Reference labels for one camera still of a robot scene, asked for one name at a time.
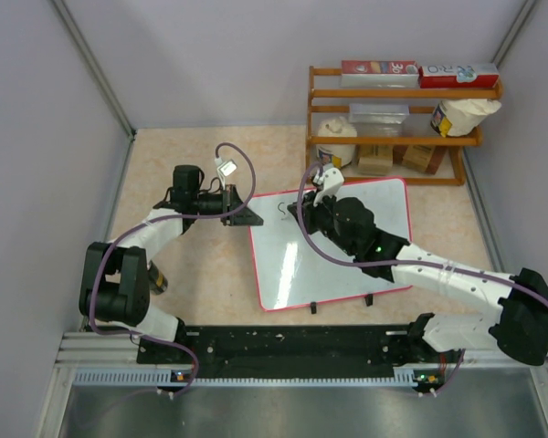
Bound red foil box left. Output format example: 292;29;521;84
340;60;419;89

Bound aluminium frame post left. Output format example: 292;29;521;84
49;0;136;138

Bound brown cardboard box right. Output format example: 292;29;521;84
402;145;447;175

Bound clear plastic container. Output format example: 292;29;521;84
348;103;410;137

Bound white flour bag upper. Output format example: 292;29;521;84
430;99;502;137

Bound brown cardboard box left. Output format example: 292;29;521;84
356;144;393;176

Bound white flour bag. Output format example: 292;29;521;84
430;99;502;137
316;116;357;168

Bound wooden shelf rack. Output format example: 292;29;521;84
305;68;503;185

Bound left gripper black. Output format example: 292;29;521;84
192;184;262;226

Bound brown cardboard box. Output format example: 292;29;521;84
402;145;447;175
356;144;393;176

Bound purple cable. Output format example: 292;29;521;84
298;162;548;364
89;142;257;397

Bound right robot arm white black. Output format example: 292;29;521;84
287;193;548;366

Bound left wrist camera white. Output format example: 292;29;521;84
215;157;237;186

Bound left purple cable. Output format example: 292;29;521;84
89;142;257;397

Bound whiteboard with pink frame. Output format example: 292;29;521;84
248;176;413;313

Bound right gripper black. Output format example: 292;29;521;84
290;188;357;257

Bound white flour bag lower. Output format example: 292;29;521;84
316;116;357;168

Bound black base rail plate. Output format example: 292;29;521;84
136;324;439;380

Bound aluminium frame post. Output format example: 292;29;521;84
49;0;136;138
491;0;540;68

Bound aluminium frame post right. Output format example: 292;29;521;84
491;0;540;68

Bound red white box right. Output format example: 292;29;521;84
419;63;500;89

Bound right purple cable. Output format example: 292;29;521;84
298;162;548;364

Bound grey slotted cable duct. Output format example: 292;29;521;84
73;368;192;387

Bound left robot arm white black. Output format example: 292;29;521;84
79;165;264;362

